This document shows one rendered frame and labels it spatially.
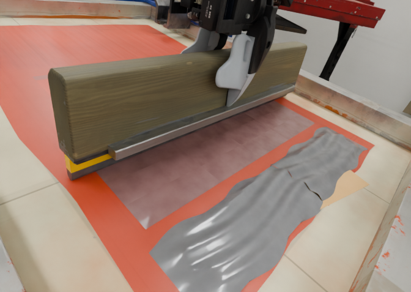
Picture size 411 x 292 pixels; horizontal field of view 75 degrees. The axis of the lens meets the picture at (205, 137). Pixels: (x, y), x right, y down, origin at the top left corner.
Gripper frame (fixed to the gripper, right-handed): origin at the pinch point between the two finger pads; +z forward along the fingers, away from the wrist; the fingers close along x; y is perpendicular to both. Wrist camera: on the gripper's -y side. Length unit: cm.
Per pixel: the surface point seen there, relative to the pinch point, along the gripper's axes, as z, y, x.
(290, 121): 5.4, -11.7, 6.4
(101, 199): 4.4, 19.5, 4.4
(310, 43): 31, -198, -68
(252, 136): 5.0, -1.7, 5.7
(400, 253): 1.6, 5.9, 24.3
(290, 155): 4.9, -2.6, 11.2
